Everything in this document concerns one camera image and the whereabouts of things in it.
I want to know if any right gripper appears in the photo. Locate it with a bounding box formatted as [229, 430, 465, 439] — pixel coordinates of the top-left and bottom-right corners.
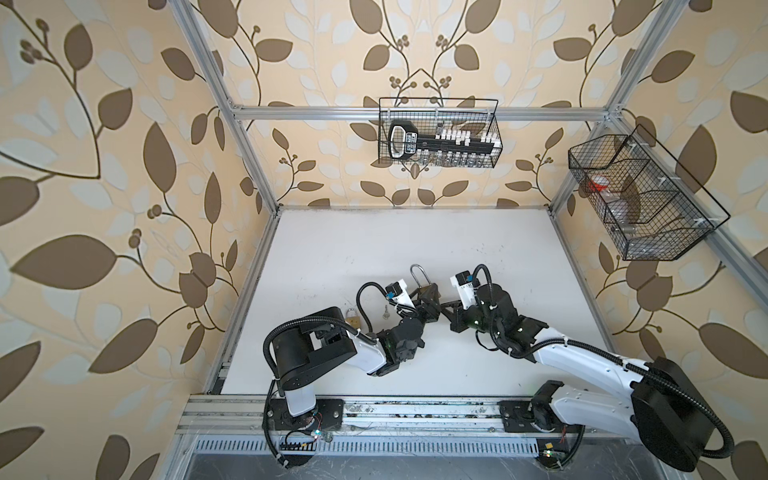
[440, 297, 501, 338]

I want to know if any large brass padlock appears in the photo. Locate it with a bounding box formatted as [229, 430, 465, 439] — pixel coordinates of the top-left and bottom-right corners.
[410, 264, 440, 303]

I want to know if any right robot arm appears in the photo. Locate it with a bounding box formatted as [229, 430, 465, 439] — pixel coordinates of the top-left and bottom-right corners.
[440, 284, 736, 472]

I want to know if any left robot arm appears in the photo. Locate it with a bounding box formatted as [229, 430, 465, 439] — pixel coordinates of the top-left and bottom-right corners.
[262, 294, 440, 418]

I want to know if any small brass padlock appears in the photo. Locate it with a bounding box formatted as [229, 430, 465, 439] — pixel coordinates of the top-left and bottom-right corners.
[344, 308, 362, 329]

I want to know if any black socket set holder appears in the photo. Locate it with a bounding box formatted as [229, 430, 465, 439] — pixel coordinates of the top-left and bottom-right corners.
[383, 120, 503, 160]

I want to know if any red capped jar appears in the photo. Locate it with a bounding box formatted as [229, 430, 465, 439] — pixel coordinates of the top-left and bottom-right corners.
[585, 175, 610, 194]

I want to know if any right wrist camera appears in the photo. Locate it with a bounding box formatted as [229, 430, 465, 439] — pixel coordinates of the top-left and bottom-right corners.
[450, 271, 477, 310]

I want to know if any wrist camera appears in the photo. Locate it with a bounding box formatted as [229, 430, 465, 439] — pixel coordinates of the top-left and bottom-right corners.
[385, 279, 414, 308]
[450, 271, 477, 310]

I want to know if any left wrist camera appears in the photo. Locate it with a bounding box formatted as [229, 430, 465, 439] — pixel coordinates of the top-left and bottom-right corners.
[385, 279, 414, 308]

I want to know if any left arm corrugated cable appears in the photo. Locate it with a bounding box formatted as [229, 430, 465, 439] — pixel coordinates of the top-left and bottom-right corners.
[262, 281, 391, 379]

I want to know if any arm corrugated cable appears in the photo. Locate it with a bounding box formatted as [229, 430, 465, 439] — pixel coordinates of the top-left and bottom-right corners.
[470, 263, 736, 460]
[262, 281, 391, 379]

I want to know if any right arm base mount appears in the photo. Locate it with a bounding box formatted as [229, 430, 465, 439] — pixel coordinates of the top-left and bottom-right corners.
[498, 400, 569, 434]

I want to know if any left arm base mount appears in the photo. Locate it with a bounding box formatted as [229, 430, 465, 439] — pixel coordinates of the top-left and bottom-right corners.
[265, 398, 345, 431]

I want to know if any back wire basket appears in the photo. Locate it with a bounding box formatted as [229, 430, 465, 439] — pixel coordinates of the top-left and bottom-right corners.
[377, 96, 503, 169]

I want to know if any wire basket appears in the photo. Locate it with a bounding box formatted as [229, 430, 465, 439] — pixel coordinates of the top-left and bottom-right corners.
[568, 124, 731, 262]
[377, 96, 503, 169]

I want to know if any right wire basket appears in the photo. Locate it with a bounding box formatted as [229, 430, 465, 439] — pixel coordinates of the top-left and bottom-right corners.
[568, 124, 731, 262]

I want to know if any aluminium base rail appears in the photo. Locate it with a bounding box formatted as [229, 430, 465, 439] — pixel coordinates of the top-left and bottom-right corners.
[173, 395, 673, 436]

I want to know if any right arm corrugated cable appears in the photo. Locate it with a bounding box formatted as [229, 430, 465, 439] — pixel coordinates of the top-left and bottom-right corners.
[470, 263, 736, 460]

